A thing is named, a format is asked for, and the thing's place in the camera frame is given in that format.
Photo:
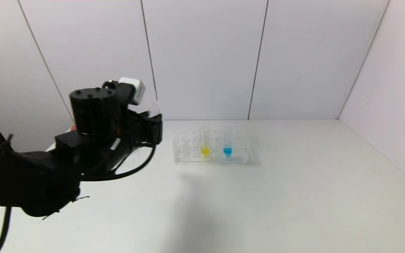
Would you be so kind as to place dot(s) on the test tube with yellow pigment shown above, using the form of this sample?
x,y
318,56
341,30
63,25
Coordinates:
x,y
205,151

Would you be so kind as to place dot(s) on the test tube with blue pigment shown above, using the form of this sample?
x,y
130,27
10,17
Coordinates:
x,y
227,151

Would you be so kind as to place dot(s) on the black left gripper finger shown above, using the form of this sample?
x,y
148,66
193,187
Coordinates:
x,y
155,129

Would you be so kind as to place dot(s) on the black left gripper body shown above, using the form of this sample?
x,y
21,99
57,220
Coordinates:
x,y
154,130

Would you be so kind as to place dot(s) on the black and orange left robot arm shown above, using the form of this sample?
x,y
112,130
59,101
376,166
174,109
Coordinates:
x,y
30,175

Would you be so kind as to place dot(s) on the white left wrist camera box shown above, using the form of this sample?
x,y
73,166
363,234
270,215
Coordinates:
x,y
134,89

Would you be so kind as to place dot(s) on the pink bowl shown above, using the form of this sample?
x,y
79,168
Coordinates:
x,y
73,128

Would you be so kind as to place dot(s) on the clear plastic test tube rack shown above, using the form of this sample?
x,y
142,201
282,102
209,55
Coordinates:
x,y
190,154

